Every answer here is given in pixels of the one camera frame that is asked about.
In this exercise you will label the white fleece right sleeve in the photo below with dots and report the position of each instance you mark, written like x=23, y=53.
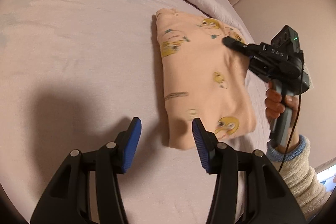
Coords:
x=300, y=177

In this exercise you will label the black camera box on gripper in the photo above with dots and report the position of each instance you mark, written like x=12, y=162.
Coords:
x=286, y=40

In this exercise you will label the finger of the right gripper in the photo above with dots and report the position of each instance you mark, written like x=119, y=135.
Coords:
x=235, y=45

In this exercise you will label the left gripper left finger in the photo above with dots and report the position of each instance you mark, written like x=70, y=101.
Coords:
x=66, y=197

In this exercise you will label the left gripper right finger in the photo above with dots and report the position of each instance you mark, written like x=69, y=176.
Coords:
x=268, y=199

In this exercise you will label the peach cartoon print garment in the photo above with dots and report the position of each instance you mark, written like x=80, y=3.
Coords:
x=202, y=78

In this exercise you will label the person's right hand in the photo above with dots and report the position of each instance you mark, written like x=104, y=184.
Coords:
x=275, y=107

